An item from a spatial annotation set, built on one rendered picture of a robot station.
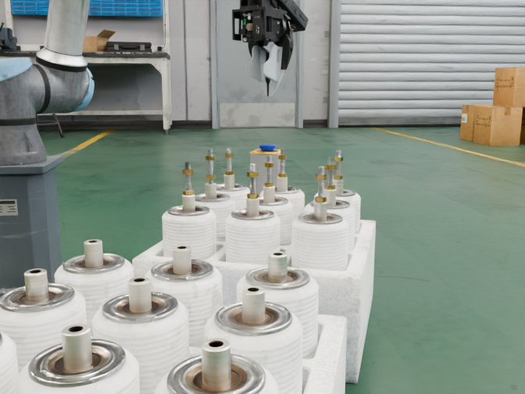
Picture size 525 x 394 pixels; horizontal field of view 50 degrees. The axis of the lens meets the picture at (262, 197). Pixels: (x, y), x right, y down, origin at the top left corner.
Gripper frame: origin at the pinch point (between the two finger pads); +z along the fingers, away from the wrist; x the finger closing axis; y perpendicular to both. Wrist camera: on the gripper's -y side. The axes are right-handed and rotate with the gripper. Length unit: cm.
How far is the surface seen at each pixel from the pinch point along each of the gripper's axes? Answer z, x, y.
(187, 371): 21, 31, 59
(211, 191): 19.6, -10.5, 5.3
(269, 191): 19.0, 0.6, 1.5
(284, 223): 24.6, 4.5, 2.1
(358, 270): 28.4, 23.2, 9.4
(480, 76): -10, -101, -580
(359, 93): 9, -205, -491
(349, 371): 44, 24, 13
